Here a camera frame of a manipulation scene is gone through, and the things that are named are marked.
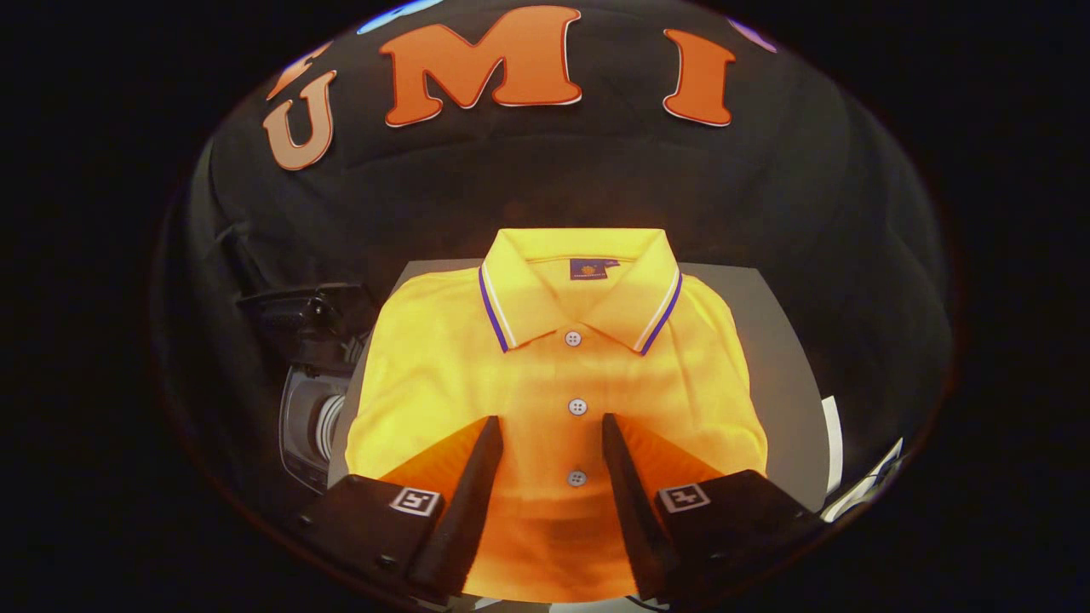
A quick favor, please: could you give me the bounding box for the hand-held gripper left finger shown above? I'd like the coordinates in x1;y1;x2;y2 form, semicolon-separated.
294;415;505;605

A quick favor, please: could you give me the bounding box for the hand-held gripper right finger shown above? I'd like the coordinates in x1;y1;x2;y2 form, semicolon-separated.
600;413;824;603

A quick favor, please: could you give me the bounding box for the yellow polo shirt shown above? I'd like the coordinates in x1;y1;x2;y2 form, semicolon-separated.
345;227;769;604

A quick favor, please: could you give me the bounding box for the grey top-load washing machine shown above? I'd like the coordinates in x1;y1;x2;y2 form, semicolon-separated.
277;336;376;496

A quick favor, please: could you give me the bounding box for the washing machine glass lid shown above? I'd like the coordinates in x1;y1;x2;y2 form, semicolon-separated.
237;283;377;369

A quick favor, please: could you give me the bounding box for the dark-topped grey cabinet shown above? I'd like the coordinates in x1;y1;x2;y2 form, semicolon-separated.
328;255;834;513

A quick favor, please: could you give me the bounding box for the black backdrop cloth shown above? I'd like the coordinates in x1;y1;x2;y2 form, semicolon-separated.
153;0;955;529

